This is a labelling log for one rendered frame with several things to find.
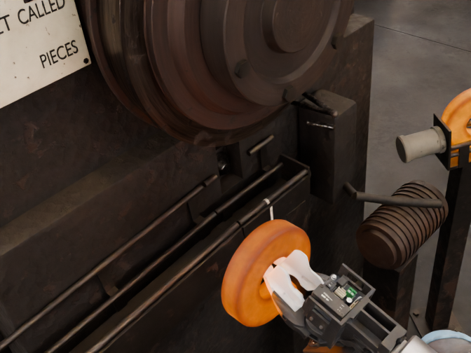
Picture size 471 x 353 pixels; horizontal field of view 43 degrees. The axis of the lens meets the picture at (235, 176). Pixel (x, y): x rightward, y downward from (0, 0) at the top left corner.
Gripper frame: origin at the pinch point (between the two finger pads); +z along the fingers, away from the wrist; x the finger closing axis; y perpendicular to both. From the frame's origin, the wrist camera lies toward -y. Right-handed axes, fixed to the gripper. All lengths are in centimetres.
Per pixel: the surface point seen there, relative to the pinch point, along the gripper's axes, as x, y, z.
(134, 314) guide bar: 12.6, -19.5, 14.3
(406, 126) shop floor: -146, -100, 36
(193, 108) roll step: -5.1, 11.1, 21.1
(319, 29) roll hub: -26.8, 17.1, 16.9
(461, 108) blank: -63, -11, 1
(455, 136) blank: -63, -17, -1
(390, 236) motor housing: -43, -33, -3
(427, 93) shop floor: -173, -102, 42
